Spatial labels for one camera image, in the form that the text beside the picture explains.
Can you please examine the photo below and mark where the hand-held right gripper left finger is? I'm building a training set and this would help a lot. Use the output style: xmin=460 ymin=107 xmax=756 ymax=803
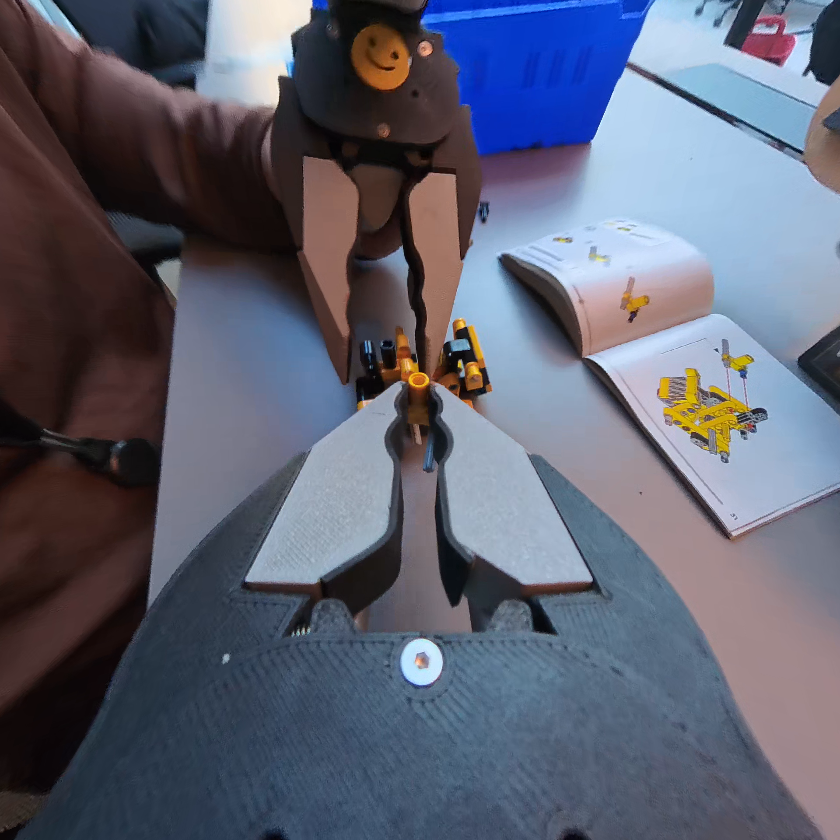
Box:
xmin=244 ymin=381 xmax=404 ymax=616

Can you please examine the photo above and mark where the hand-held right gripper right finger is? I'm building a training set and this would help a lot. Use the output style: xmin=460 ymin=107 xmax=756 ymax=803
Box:
xmin=428 ymin=382 xmax=595 ymax=611

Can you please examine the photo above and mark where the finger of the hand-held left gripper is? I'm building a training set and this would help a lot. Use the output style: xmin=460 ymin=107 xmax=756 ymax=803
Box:
xmin=400 ymin=171 xmax=465 ymax=371
xmin=297 ymin=156 xmax=361 ymax=386

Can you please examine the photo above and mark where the yellow black lego vehicle model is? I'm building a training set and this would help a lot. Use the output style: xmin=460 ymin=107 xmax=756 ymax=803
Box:
xmin=355 ymin=318 xmax=493 ymax=411

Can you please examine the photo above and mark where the small yellow lego axle assembly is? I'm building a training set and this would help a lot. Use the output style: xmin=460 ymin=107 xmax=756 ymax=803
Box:
xmin=406 ymin=371 xmax=439 ymax=473

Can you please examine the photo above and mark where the person's left forearm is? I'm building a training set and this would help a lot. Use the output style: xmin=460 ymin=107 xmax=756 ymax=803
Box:
xmin=66 ymin=39 xmax=293 ymax=253

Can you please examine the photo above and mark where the open lego instruction booklet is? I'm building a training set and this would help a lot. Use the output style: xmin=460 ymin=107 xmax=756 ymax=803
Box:
xmin=499 ymin=218 xmax=840 ymax=540

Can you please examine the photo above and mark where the blue plastic bin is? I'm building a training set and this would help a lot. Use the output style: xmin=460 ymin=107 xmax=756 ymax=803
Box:
xmin=420 ymin=0 xmax=657 ymax=156

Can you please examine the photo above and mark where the black office chair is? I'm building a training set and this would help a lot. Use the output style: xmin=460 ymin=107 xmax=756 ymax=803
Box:
xmin=105 ymin=211 xmax=186 ymax=277

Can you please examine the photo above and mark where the black chair backrest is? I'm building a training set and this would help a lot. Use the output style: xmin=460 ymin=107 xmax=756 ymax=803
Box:
xmin=52 ymin=0 xmax=211 ymax=89

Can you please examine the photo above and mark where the person's brown shirt torso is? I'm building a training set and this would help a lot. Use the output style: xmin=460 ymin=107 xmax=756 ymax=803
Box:
xmin=0 ymin=0 xmax=178 ymax=815

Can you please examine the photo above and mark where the black flat device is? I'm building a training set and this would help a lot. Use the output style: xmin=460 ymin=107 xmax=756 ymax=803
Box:
xmin=797 ymin=338 xmax=840 ymax=401

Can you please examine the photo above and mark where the red bag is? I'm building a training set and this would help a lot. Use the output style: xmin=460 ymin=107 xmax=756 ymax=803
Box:
xmin=740 ymin=16 xmax=798 ymax=67

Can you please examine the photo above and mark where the black cable with plug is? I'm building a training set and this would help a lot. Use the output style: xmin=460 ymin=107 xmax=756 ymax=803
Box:
xmin=0 ymin=397 xmax=161 ymax=488

